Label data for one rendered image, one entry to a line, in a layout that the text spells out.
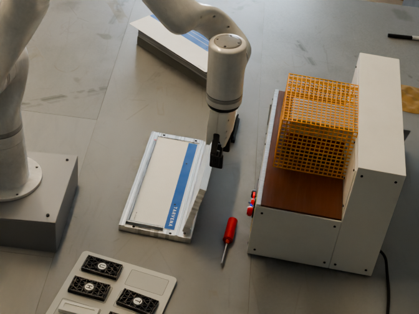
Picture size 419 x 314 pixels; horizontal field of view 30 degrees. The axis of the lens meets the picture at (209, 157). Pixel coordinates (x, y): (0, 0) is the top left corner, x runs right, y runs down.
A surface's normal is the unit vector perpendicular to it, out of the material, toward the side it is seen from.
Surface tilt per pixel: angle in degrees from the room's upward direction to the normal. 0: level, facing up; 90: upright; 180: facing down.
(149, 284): 0
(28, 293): 0
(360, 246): 90
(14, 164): 88
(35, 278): 0
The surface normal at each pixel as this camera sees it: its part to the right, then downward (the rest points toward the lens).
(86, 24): 0.10, -0.76
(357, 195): -0.15, 0.62
